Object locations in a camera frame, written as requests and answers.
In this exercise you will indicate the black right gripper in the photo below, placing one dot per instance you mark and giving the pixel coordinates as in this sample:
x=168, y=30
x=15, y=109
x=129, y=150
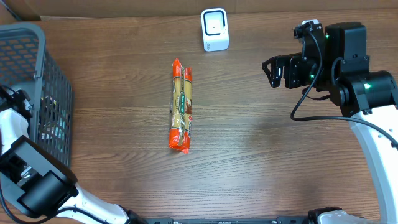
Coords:
x=276, y=64

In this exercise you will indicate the teal tissue packet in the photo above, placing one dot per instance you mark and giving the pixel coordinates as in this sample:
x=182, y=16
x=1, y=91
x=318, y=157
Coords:
x=55, y=133

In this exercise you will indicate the orange spaghetti packet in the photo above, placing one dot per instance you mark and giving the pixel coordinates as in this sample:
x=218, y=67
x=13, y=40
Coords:
x=181, y=108

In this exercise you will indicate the green snack packet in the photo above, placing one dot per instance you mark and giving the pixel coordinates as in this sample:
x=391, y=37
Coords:
x=50, y=110

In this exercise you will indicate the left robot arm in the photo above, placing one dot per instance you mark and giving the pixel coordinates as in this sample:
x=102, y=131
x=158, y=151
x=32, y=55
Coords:
x=36, y=183

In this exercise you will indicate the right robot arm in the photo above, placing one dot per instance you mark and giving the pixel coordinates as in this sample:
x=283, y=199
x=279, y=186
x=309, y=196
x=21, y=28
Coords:
x=334, y=60

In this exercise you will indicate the white barcode scanner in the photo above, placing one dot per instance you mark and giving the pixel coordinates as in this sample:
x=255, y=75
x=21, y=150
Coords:
x=215, y=32

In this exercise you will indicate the grey plastic mesh basket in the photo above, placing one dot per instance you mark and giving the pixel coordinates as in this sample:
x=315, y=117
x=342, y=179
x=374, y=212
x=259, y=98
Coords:
x=26, y=64

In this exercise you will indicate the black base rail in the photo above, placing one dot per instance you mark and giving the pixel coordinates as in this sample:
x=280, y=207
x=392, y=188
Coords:
x=278, y=220

